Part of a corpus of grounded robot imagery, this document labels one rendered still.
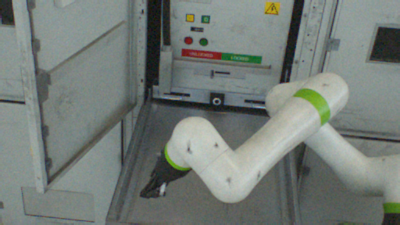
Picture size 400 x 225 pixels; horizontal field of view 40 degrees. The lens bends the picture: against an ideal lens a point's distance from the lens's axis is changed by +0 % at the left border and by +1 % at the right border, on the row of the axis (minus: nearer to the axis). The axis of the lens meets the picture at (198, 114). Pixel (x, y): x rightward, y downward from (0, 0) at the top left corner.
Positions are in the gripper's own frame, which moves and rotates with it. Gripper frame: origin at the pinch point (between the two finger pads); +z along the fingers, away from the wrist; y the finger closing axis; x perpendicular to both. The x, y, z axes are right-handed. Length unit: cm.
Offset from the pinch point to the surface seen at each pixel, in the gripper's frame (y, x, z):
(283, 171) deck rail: 25, -52, 10
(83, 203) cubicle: 35, 1, 104
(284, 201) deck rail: 11, -49, 5
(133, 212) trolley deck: 0.3, -1.3, 18.7
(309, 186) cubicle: 42, -85, 44
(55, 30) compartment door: 41, 38, -7
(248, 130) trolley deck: 47, -44, 24
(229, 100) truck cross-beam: 62, -37, 28
